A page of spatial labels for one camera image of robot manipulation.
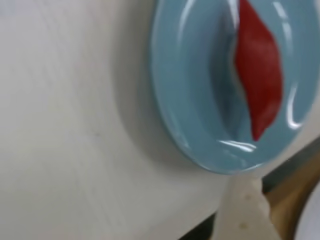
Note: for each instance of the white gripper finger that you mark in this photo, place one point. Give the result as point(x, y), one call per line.
point(245, 217)

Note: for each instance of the blue ceramic dish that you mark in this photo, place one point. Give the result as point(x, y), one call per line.
point(185, 82)

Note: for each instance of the brown cardboard sheet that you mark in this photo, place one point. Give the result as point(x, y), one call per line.
point(287, 195)

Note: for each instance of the white rounded plastic object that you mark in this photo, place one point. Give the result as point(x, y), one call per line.
point(311, 222)

